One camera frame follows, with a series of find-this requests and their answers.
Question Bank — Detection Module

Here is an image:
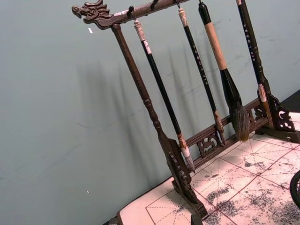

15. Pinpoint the plain pale wall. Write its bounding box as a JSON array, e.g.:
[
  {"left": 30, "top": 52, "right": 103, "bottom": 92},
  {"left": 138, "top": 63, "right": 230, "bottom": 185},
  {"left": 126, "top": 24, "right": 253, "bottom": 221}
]
[{"left": 0, "top": 0, "right": 300, "bottom": 225}]

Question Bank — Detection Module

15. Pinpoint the long black brush white ferrule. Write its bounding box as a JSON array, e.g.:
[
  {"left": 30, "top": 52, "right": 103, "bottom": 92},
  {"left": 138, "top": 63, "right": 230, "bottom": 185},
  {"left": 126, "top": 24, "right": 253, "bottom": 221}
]
[{"left": 235, "top": 0, "right": 270, "bottom": 113}]

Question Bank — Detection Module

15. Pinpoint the thin black calligraphy brush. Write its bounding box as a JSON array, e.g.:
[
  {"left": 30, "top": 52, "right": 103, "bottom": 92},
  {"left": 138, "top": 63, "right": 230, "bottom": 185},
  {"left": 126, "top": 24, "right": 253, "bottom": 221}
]
[{"left": 177, "top": 7, "right": 227, "bottom": 146}]

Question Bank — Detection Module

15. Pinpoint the black brush with white ends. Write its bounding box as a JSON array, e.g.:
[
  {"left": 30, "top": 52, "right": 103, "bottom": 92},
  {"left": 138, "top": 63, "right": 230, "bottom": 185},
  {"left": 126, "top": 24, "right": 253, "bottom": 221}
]
[{"left": 133, "top": 19, "right": 196, "bottom": 175}]

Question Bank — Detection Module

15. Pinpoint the dark wooden dragon brush rack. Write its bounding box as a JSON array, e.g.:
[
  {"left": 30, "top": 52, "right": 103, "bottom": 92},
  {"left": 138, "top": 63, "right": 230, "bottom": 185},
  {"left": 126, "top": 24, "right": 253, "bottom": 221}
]
[{"left": 71, "top": 0, "right": 300, "bottom": 221}]

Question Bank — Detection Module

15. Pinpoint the large beige handled calligraphy brush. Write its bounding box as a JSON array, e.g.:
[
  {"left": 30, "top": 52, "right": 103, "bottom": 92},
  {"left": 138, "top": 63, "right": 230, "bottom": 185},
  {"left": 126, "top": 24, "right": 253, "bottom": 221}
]
[{"left": 197, "top": 1, "right": 251, "bottom": 143}]

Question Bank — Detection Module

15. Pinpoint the pink gridded calligraphy mat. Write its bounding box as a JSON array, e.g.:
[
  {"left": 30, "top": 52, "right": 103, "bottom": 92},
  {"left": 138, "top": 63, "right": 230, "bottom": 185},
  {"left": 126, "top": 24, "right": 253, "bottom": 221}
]
[{"left": 116, "top": 112, "right": 300, "bottom": 225}]

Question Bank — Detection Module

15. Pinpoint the black round dish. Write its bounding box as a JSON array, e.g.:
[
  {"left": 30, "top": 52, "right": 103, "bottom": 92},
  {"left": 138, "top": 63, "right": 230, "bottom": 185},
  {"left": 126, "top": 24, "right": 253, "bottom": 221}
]
[{"left": 289, "top": 169, "right": 300, "bottom": 210}]

